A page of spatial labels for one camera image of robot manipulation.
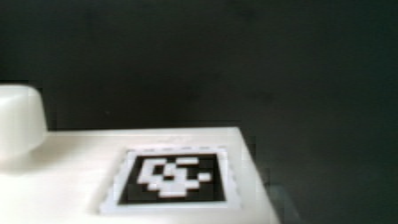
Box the white drawer tray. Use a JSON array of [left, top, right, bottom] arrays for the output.
[[0, 84, 281, 224]]

